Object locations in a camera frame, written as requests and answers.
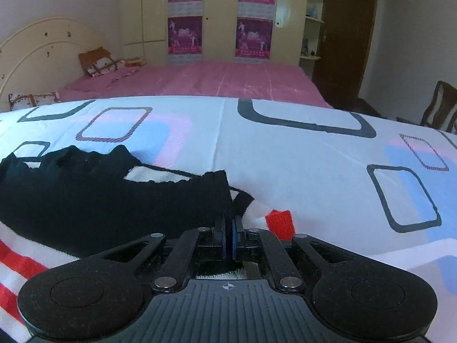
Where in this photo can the striped knit sweater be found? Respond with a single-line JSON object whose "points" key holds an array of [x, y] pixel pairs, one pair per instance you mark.
{"points": [[107, 200]]}

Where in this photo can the corner shelf unit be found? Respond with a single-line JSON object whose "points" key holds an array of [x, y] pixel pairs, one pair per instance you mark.
{"points": [[314, 35]]}

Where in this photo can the orange patterned pillow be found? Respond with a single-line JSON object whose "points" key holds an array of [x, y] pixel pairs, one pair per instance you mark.
{"points": [[98, 62]]}

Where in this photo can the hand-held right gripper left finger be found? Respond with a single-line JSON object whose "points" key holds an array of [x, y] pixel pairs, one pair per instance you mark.
{"points": [[224, 237]]}

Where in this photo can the cream headboard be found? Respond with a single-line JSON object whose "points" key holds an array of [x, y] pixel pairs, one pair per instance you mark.
{"points": [[39, 53]]}

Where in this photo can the pink bed sheet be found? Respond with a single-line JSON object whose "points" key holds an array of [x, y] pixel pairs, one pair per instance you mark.
{"points": [[221, 80]]}

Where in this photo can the white patterned pillow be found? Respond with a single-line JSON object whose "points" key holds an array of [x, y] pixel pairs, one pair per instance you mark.
{"points": [[32, 100]]}

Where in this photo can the dark wooden door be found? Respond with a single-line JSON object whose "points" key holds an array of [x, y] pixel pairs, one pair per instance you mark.
{"points": [[346, 35]]}

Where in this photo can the cream wardrobe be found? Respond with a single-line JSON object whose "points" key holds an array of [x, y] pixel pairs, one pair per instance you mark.
{"points": [[221, 14]]}

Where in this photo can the printed bed sheet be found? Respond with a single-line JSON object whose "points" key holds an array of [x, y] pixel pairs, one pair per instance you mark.
{"points": [[303, 157]]}

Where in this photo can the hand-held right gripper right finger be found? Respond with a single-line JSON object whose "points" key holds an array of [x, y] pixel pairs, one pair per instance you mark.
{"points": [[236, 237]]}

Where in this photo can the wooden chair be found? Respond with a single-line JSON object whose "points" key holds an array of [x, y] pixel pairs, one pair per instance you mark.
{"points": [[441, 109]]}

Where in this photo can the blue figurine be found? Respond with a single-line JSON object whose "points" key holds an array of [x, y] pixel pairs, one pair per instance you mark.
{"points": [[314, 10]]}

